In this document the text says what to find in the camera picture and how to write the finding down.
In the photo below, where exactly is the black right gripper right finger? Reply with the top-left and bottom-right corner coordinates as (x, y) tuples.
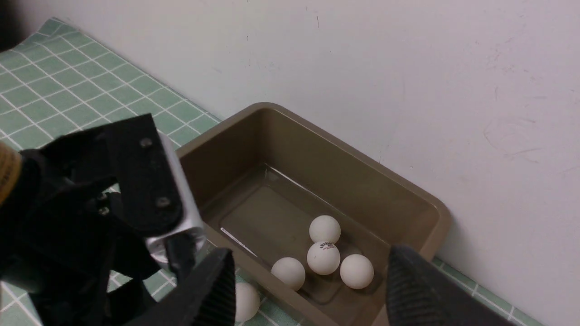
(386, 244), (512, 326)

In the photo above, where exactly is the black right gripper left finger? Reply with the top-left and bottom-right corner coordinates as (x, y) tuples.
(127, 248), (236, 326)

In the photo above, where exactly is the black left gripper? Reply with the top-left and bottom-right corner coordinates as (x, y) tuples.
(1, 131), (161, 326)

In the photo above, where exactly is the plain white ping-pong ball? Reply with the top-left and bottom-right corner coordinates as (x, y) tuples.
(270, 257), (306, 291)

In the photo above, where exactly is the white ball with logo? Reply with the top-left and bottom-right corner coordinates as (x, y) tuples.
(307, 241), (341, 276)

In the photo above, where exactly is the white ball with dark mark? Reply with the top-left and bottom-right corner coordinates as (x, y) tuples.
(309, 215), (341, 244)

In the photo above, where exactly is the olive plastic storage bin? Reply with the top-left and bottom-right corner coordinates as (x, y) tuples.
(177, 102), (452, 326)

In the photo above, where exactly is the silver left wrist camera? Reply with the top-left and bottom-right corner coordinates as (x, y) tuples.
(102, 113), (207, 265)

